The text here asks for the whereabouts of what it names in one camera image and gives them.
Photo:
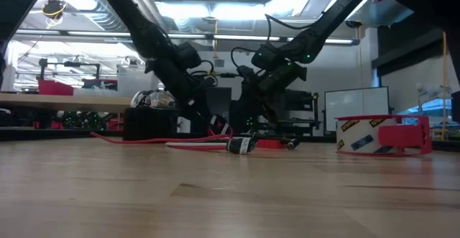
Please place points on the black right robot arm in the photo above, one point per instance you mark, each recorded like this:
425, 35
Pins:
323, 26

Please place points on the red tape dispenser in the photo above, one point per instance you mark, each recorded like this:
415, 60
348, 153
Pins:
399, 135

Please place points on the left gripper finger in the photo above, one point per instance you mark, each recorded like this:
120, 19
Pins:
205, 121

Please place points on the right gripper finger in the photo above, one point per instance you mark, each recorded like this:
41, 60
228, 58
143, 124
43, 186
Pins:
257, 108

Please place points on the whiteboard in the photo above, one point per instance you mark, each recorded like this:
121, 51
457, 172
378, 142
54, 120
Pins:
355, 108

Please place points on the long ceiling light bar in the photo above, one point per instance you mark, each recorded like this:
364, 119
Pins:
233, 37

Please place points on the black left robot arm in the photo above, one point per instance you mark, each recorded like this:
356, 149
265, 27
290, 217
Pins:
140, 26

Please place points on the black shelving unit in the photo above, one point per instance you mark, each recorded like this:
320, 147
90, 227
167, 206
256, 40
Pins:
302, 105

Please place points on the translucent storage box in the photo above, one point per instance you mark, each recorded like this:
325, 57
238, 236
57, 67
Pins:
131, 81

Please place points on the small red tool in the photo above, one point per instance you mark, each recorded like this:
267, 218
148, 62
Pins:
293, 144

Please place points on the red storage box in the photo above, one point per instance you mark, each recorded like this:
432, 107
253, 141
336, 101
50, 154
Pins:
54, 87

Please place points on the black gantry frame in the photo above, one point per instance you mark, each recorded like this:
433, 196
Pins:
82, 64

